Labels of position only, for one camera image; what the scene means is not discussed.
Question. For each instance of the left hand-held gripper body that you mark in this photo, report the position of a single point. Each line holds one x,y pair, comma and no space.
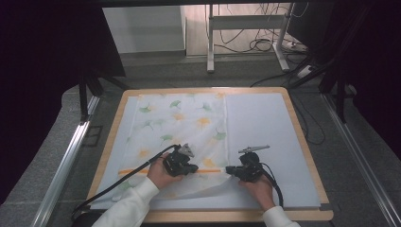
175,162

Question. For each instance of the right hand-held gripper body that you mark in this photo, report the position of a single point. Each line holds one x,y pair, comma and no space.
250,167

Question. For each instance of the white leaf-print mesh laundry bag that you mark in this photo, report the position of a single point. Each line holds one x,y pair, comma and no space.
179,126

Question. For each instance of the person's left hand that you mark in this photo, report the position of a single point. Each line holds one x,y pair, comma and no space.
159,176

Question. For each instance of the person's right hand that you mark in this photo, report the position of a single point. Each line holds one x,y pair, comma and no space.
258,192

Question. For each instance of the white table mat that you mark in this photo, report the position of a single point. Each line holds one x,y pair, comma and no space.
268,132

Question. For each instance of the dark floor hatch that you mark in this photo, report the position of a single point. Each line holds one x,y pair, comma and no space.
93,135

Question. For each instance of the white power strip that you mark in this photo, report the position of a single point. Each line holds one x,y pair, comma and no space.
305,71

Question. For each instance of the black tripod stand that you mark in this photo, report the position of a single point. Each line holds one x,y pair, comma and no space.
83,97

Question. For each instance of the black metal stand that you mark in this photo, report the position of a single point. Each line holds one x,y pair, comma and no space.
339,94

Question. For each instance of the white cabinet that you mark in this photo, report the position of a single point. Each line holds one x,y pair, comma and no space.
142,28

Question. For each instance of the dark curtain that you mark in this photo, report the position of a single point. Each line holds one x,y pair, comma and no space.
375,63
41,78

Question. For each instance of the silver metal floor rail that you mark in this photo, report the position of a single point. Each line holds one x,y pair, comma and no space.
63,170
362,164

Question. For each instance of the white metal desk frame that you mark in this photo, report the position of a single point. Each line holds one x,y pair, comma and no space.
249,22

